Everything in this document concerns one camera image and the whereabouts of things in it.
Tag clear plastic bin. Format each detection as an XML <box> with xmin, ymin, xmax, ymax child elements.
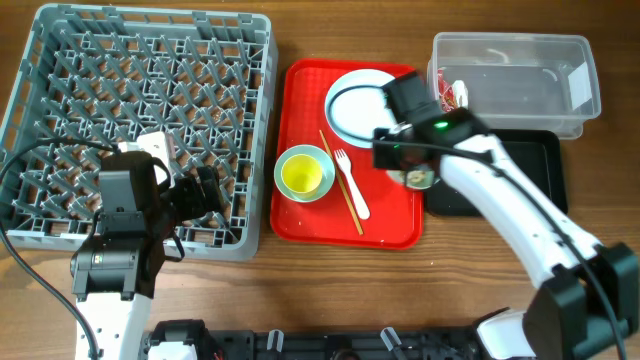
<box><xmin>427</xmin><ymin>32</ymin><xmax>602</xmax><ymax>139</ymax></box>

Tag wooden chopstick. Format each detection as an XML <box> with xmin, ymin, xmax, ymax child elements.
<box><xmin>318</xmin><ymin>130</ymin><xmax>364</xmax><ymax>236</ymax></box>

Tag white plastic fork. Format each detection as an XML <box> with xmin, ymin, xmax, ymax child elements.
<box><xmin>334</xmin><ymin>149</ymin><xmax>371</xmax><ymax>220</ymax></box>

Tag green bowl under cup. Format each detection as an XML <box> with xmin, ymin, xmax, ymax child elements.
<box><xmin>274</xmin><ymin>145</ymin><xmax>335</xmax><ymax>203</ymax></box>

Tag black tray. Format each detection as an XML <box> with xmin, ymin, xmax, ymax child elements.
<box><xmin>424</xmin><ymin>129</ymin><xmax>569</xmax><ymax>217</ymax></box>

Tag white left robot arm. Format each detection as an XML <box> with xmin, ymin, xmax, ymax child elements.
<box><xmin>70</xmin><ymin>151</ymin><xmax>224</xmax><ymax>359</ymax></box>

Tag rice and food scraps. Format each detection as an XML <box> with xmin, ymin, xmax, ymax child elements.
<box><xmin>406</xmin><ymin>170</ymin><xmax>434</xmax><ymax>189</ymax></box>

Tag yellow plastic cup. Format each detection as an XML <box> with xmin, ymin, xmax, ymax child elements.
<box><xmin>281</xmin><ymin>154</ymin><xmax>323</xmax><ymax>198</ymax></box>

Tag light blue plate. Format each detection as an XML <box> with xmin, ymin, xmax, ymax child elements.
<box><xmin>325</xmin><ymin>69</ymin><xmax>396</xmax><ymax>149</ymax></box>

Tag red snack wrapper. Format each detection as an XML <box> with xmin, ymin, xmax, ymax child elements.
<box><xmin>437</xmin><ymin>69</ymin><xmax>458</xmax><ymax>112</ymax></box>

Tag grey dishwasher rack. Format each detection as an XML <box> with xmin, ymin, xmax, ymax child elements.
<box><xmin>1</xmin><ymin>4</ymin><xmax>278</xmax><ymax>261</ymax></box>

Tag green bowl with food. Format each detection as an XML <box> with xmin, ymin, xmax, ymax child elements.
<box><xmin>386</xmin><ymin>165</ymin><xmax>439</xmax><ymax>191</ymax></box>

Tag red plastic tray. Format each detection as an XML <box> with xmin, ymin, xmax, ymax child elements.
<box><xmin>270</xmin><ymin>58</ymin><xmax>424</xmax><ymax>250</ymax></box>

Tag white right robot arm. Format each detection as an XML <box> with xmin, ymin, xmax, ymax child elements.
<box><xmin>373</xmin><ymin>72</ymin><xmax>639</xmax><ymax>359</ymax></box>

